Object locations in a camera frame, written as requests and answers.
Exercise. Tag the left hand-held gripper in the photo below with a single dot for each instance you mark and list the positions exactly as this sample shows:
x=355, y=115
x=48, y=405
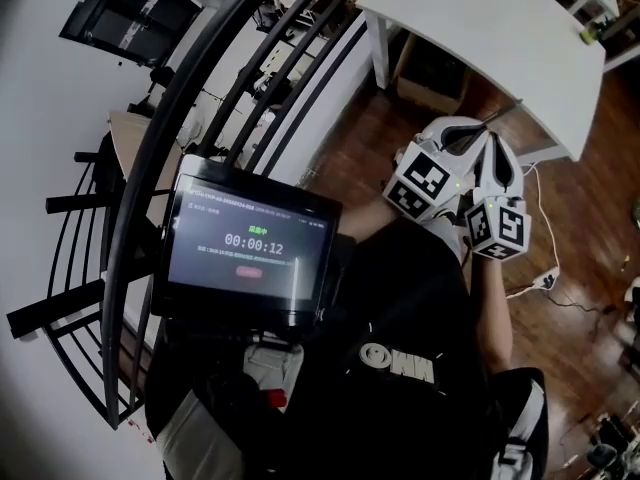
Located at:
x=425, y=183

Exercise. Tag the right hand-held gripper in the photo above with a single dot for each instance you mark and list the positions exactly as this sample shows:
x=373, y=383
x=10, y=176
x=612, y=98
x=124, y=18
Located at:
x=500, y=228

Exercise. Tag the person's right forearm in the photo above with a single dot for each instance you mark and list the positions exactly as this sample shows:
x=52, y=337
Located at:
x=495, y=308

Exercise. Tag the person's left forearm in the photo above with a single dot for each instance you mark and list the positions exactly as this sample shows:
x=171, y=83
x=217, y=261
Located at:
x=370, y=218

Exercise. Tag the brown cardboard box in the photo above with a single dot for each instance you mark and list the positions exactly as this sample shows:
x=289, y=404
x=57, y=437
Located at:
x=425, y=95

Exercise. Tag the person's right leg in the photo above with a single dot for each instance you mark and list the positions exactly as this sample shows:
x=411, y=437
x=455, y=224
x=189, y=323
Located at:
x=445, y=230

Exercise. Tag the white power strip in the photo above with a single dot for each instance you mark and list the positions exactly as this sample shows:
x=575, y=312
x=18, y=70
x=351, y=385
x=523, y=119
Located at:
x=546, y=280

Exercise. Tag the person's black shirt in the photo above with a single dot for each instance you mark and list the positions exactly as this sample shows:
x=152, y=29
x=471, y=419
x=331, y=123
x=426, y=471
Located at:
x=400, y=293

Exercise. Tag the green plant in vase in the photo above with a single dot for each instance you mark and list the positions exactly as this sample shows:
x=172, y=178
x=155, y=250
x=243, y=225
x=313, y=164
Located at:
x=590, y=35

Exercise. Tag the black chest-mounted monitor screen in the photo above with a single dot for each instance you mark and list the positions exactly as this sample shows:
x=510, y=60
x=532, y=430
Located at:
x=250, y=248

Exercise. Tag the black metal railing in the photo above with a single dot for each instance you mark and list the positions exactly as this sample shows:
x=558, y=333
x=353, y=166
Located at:
x=132, y=168

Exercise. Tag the light wooden desk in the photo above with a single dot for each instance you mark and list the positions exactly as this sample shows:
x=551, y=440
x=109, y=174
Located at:
x=125, y=138

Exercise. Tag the black double door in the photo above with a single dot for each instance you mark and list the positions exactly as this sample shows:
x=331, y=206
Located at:
x=125, y=23

